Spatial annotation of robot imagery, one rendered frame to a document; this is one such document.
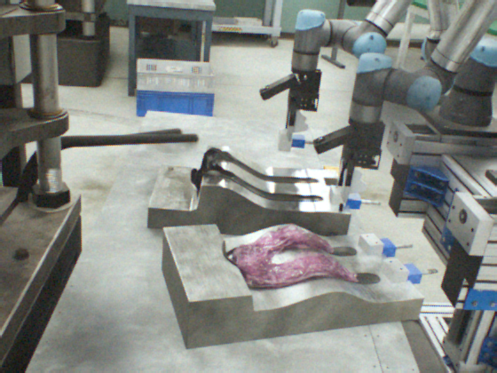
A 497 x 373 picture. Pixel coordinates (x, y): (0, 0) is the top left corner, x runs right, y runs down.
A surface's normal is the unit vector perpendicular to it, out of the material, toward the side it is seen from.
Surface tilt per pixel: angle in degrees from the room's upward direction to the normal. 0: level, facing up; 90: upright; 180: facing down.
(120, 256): 0
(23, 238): 0
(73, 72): 90
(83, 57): 90
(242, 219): 90
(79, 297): 0
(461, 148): 90
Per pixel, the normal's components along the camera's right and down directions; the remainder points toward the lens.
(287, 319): 0.30, 0.45
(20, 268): 0.10, -0.89
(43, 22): 0.80, 0.33
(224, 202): 0.00, 0.44
